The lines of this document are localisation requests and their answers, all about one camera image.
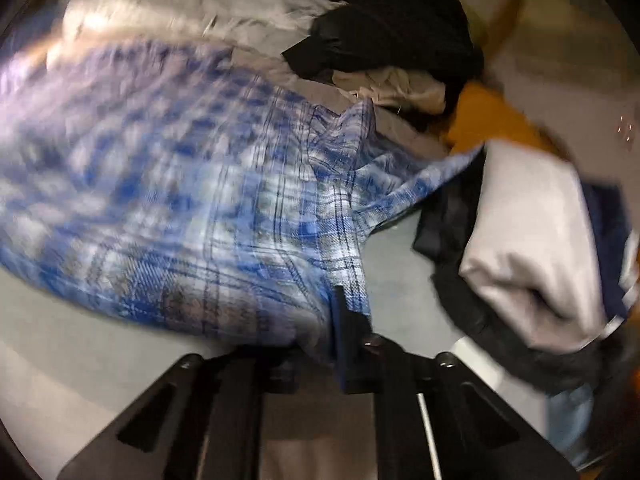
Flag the beige crumpled garment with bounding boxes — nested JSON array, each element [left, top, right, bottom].
[[332, 67, 446, 115]]

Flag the wall socket panel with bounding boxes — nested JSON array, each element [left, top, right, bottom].
[[614, 115, 639, 152]]

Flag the black folded jacket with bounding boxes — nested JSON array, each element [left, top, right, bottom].
[[412, 153, 631, 394]]

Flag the light blue jeans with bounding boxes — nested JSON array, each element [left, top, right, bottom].
[[547, 385, 593, 469]]

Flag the blue plaid shirt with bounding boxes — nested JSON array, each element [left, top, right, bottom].
[[1, 41, 472, 354]]

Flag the light grey duvet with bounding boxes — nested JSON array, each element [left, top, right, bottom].
[[62, 0, 337, 58]]

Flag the white folded garment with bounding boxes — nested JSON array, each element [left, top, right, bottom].
[[459, 140, 606, 353]]

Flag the black jacket pile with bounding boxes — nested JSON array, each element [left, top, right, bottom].
[[282, 0, 484, 117]]

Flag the navy folded garment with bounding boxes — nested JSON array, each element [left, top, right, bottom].
[[580, 181, 639, 322]]

